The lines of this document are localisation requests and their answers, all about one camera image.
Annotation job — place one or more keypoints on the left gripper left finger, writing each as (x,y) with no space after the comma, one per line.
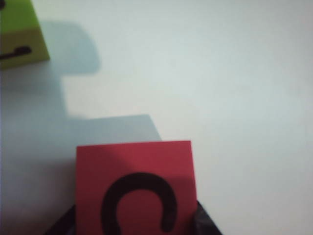
(68,222)

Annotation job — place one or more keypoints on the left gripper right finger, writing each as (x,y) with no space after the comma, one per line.
(203,222)

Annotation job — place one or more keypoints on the pink block 4 5 C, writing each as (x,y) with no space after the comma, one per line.
(137,161)

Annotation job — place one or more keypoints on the green block Q L U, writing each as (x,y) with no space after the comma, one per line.
(22,29)

